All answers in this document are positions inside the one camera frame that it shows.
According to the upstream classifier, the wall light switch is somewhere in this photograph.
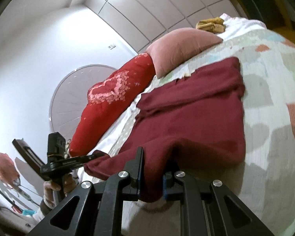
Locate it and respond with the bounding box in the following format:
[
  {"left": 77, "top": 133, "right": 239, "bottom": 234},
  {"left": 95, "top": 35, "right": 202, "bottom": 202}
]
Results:
[{"left": 108, "top": 44, "right": 116, "bottom": 50}]

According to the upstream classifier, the round grey headboard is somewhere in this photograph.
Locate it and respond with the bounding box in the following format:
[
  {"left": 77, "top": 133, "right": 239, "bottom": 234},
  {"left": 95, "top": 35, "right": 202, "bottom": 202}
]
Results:
[{"left": 49, "top": 65, "right": 116, "bottom": 140}]

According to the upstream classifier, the heart patterned bedspread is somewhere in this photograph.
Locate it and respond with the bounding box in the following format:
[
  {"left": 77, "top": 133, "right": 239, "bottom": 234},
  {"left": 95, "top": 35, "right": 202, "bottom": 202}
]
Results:
[{"left": 108, "top": 28, "right": 295, "bottom": 236}]

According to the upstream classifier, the person's left hand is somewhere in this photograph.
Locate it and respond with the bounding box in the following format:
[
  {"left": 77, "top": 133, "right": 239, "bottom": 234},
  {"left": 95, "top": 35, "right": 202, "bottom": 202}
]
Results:
[{"left": 43, "top": 174, "right": 76, "bottom": 209}]

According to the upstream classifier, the yellow folded garment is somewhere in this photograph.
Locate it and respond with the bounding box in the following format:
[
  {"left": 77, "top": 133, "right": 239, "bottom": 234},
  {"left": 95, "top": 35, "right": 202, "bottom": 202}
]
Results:
[{"left": 195, "top": 17, "right": 226, "bottom": 34}]

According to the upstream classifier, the dark red sweater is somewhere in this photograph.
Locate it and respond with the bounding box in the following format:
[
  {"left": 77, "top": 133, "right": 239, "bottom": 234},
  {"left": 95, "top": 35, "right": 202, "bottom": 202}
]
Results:
[{"left": 85, "top": 57, "right": 246, "bottom": 202}]

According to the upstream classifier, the red floral quilt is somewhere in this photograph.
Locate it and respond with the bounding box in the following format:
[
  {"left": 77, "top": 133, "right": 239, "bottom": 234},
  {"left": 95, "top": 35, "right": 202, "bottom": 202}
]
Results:
[{"left": 69, "top": 53, "right": 156, "bottom": 157}]

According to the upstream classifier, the white wardrobe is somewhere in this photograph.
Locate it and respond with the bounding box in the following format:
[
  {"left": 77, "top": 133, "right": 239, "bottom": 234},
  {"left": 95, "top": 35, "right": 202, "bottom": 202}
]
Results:
[{"left": 85, "top": 0, "right": 239, "bottom": 52}]

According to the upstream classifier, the pink corduroy pillow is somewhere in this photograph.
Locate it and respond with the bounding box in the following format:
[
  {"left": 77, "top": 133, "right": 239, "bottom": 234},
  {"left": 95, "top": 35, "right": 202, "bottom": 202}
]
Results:
[{"left": 147, "top": 28, "right": 223, "bottom": 78}]

